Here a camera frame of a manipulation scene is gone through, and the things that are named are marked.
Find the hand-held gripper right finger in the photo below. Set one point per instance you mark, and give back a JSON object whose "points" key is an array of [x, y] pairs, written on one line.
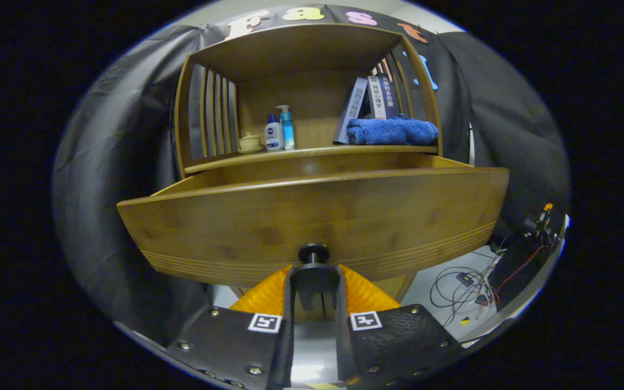
{"points": [[393, 346]]}

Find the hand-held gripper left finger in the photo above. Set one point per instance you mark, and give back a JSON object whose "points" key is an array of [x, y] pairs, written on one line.
{"points": [[236, 346]]}

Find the wooden drawer with black knob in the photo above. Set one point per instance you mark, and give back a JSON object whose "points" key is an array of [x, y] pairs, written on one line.
{"points": [[312, 211]]}

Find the wooden countertop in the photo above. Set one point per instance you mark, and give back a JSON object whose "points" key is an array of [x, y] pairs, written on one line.
{"points": [[312, 152]]}

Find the wooden cabinet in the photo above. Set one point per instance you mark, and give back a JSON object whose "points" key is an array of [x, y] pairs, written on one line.
{"points": [[301, 49]]}

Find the black device with orange tip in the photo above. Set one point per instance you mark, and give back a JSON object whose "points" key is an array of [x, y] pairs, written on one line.
{"points": [[542, 222]]}

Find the cream saucer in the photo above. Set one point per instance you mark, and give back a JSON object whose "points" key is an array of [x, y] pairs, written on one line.
{"points": [[250, 150]]}

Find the cream lidded teacup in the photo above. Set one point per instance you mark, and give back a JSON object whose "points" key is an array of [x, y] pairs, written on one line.
{"points": [[249, 141]]}

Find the white lotion bottle blue cap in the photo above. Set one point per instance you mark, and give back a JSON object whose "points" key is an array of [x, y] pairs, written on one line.
{"points": [[274, 135]]}

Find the blue folded towel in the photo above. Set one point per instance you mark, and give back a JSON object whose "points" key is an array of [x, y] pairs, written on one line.
{"points": [[393, 131]]}

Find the blue pump bottle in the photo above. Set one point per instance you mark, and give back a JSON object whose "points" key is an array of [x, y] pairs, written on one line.
{"points": [[287, 130]]}

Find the grey book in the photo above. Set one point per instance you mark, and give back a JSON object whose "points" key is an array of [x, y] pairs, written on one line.
{"points": [[351, 111]]}

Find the dark blue book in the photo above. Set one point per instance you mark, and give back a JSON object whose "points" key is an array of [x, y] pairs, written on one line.
{"points": [[391, 97]]}

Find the white spine book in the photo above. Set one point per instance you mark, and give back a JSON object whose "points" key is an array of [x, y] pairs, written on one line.
{"points": [[378, 97]]}

